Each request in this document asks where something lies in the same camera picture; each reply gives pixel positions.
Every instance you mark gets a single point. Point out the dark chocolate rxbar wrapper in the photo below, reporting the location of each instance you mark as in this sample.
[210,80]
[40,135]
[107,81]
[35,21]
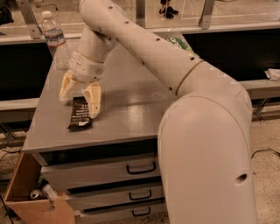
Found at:
[80,118]

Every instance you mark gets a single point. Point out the silver soda can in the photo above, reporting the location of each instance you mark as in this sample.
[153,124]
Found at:
[36,194]

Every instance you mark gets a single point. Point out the grey drawer cabinet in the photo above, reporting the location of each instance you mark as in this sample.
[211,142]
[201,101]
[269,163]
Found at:
[133,102]

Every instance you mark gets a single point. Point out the clear plastic water bottle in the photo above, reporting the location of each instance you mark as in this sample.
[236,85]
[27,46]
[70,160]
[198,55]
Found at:
[55,40]

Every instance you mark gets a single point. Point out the top grey drawer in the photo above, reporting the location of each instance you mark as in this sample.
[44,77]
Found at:
[101,171]

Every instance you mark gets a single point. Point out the small bottle in box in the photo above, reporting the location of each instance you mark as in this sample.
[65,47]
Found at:
[49,192]

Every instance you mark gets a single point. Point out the white object on ledge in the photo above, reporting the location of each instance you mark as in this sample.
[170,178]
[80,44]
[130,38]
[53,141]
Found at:
[273,74]

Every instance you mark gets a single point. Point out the green snack bag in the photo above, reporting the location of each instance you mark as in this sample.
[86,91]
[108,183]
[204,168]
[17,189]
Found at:
[179,42]

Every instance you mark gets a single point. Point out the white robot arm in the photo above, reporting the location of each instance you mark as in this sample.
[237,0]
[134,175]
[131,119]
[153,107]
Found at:
[203,137]

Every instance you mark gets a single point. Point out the wooden side box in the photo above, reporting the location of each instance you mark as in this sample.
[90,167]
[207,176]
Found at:
[17,197]

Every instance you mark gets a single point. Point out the person's black shoes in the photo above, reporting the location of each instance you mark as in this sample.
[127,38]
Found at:
[168,13]

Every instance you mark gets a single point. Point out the middle grey drawer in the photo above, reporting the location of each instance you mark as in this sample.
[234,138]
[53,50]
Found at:
[115,196]

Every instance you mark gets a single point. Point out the grey drawer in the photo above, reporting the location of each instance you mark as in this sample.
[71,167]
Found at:
[101,171]
[139,210]
[115,196]

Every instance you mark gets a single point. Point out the bottom grey drawer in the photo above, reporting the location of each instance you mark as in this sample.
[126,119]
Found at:
[139,210]

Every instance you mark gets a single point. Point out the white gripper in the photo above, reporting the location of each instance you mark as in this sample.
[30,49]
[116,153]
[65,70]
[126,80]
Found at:
[85,69]

